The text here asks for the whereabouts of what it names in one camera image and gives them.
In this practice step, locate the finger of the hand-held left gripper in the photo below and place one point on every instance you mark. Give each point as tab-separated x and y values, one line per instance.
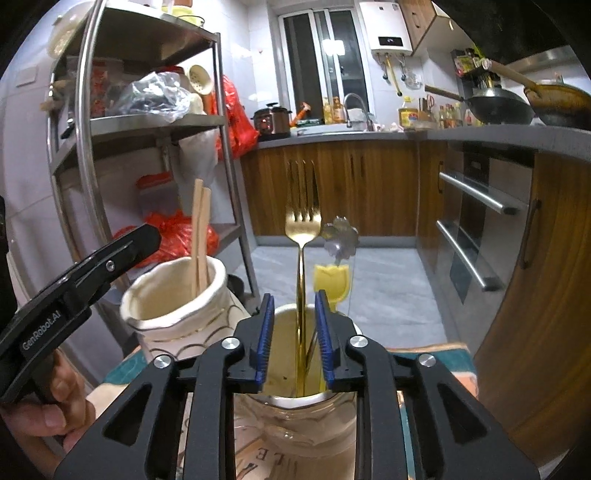
129	249

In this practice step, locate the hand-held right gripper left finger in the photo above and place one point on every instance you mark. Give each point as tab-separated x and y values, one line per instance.
264	344

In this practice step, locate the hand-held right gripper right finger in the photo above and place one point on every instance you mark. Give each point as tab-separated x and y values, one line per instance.
323	344

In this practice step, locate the yellow tulip-shaped spoon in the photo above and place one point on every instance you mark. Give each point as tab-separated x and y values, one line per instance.
332	282

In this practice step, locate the wooden chopstick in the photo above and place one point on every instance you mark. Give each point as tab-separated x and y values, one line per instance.
197	230

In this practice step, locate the white floral ceramic utensil holder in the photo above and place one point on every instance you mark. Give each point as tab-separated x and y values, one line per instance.
161	318

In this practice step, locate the gold fork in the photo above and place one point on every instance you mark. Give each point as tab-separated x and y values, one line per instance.
301	240

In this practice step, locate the silver flower-shaped spoon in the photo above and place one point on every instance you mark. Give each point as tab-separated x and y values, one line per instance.
340	237

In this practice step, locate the person's left hand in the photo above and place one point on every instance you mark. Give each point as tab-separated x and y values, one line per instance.
71	392

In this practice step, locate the crumpled red plastic bag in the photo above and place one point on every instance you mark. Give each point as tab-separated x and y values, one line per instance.
175	230

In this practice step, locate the white plastic bag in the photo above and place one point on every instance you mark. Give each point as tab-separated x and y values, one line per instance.
198	157

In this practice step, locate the teal and cream printed tablecloth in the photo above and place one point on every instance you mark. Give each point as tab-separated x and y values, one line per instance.
443	369

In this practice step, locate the clear plastic bag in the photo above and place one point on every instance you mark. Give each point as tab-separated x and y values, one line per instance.
152	94

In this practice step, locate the hanging red plastic bag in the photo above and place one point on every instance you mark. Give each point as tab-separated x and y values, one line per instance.
240	129

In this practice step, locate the stainless steel shelf rack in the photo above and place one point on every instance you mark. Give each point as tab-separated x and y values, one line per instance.
83	92

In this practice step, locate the wooden base cabinets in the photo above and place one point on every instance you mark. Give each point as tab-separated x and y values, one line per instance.
369	184

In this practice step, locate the beige slotted ladle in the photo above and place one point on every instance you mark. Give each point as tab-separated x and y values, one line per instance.
201	81

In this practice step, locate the dark red pressure cooker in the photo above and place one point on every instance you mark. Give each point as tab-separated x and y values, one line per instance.
271	122

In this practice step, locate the stainless built-in oven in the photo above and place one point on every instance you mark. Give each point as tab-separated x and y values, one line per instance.
485	207

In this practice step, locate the orange kitchen tool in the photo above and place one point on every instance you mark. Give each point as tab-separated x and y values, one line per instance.
301	115

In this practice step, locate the orange drink bottles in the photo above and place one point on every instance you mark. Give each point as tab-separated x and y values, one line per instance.
334	111

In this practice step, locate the yellow cooking oil bottle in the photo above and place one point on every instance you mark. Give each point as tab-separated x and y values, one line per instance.
407	115

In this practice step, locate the chrome sink faucet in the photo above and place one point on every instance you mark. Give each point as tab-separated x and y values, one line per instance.
360	99

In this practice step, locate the condiment bottles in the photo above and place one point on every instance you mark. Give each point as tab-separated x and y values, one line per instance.
455	117

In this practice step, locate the grey kitchen countertop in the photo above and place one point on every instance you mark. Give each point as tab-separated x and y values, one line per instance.
485	136

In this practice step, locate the kitchen window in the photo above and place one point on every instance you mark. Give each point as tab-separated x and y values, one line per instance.
323	64

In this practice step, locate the black wok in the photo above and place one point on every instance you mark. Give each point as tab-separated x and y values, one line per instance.
501	108

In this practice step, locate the white water heater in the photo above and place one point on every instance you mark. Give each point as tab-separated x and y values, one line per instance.
385	25

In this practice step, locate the brown frying pan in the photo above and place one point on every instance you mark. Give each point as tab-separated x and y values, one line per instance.
563	104

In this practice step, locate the black range hood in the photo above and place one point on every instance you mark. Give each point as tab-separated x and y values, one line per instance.
531	32

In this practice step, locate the wooden wall cabinet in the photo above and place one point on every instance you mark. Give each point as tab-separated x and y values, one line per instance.
418	21

